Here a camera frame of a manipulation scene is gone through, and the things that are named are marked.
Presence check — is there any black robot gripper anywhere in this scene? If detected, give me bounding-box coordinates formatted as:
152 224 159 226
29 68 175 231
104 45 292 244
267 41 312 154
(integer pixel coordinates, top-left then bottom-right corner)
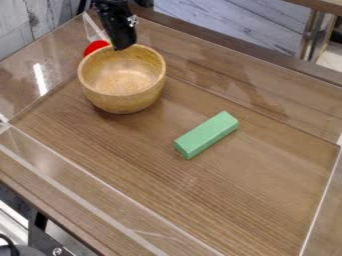
92 0 137 50

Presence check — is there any light brown wooden bowl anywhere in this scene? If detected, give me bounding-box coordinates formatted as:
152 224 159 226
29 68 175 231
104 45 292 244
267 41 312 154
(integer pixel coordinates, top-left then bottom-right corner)
77 44 167 114

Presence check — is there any green rectangular foam stick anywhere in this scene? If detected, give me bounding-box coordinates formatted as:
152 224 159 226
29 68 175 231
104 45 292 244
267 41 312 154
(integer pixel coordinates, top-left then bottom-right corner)
173 111 239 160

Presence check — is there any red plush strawberry toy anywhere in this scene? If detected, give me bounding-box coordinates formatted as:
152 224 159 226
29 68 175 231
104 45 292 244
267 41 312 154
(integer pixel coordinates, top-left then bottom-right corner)
83 40 109 57

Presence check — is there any metal table leg background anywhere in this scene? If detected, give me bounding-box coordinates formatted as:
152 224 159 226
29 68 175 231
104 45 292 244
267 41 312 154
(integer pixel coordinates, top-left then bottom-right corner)
299 10 338 63

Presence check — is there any black table leg bracket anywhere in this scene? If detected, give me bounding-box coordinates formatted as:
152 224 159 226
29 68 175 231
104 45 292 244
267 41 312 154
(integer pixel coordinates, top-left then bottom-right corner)
28 212 75 256

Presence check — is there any black cable on floor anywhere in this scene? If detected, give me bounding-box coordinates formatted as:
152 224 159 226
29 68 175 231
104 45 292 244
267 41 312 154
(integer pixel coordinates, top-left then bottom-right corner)
0 233 21 256

